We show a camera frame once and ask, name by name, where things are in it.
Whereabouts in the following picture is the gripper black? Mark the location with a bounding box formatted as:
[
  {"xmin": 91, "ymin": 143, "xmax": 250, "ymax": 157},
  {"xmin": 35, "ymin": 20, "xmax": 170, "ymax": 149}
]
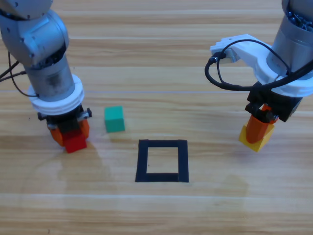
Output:
[
  {"xmin": 245, "ymin": 81, "xmax": 304, "ymax": 145},
  {"xmin": 37, "ymin": 104, "xmax": 93, "ymax": 147}
]

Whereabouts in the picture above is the red wooden cube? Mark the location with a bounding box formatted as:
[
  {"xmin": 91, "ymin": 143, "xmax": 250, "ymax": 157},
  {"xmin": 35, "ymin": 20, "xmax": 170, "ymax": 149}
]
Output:
[{"xmin": 63, "ymin": 130, "xmax": 88, "ymax": 154}]

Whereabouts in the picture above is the yellow wooden cube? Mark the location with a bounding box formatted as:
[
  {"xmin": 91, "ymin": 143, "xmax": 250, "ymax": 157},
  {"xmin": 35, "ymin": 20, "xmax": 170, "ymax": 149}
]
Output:
[{"xmin": 238, "ymin": 122, "xmax": 275, "ymax": 153}]

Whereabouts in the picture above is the green wooden cube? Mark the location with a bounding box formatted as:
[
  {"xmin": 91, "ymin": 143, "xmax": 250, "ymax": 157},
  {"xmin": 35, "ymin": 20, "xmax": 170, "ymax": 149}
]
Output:
[{"xmin": 104, "ymin": 105, "xmax": 126, "ymax": 134}]

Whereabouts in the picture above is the black tape rectangle outline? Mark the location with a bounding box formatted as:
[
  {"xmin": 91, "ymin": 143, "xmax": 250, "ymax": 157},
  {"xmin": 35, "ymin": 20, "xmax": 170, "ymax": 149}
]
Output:
[{"xmin": 134, "ymin": 139, "xmax": 190, "ymax": 184}]

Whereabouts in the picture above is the white wrist mount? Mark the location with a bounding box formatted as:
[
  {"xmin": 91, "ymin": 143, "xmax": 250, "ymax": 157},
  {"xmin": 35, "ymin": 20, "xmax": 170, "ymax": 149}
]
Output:
[
  {"xmin": 210, "ymin": 34, "xmax": 313, "ymax": 99},
  {"xmin": 27, "ymin": 74, "xmax": 86, "ymax": 116}
]

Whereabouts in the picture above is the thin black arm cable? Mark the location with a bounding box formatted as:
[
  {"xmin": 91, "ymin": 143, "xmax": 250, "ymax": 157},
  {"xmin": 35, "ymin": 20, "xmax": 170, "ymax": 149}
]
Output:
[{"xmin": 7, "ymin": 51, "xmax": 39, "ymax": 97}]

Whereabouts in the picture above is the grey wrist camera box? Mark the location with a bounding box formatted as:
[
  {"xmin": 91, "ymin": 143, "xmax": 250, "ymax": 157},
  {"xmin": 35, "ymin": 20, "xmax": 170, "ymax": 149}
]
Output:
[{"xmin": 224, "ymin": 47, "xmax": 241, "ymax": 63}]

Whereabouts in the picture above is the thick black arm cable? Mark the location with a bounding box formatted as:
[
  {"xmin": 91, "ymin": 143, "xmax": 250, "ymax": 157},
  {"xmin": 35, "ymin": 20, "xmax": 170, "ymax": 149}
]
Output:
[{"xmin": 0, "ymin": 60, "xmax": 27, "ymax": 83}]

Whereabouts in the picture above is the black camera cable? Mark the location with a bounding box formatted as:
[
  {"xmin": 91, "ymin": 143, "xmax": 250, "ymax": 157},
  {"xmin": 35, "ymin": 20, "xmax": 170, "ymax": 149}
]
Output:
[{"xmin": 204, "ymin": 40, "xmax": 313, "ymax": 92}]

